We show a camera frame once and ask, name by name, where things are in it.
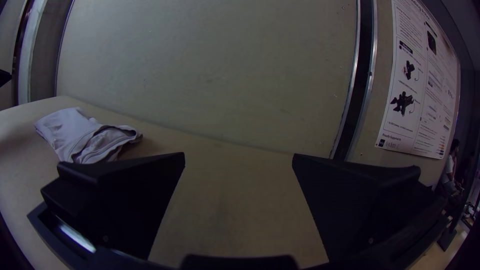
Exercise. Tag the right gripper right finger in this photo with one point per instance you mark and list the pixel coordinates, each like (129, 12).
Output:
(356, 210)

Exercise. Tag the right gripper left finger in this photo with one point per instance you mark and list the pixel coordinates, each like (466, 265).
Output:
(116, 202)

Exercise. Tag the grey t-shirt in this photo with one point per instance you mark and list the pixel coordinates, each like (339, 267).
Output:
(78, 135)

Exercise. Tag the person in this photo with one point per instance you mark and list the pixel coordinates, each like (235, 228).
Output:
(449, 168)

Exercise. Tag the white printed wall poster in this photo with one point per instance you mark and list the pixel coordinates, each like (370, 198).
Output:
(420, 86)

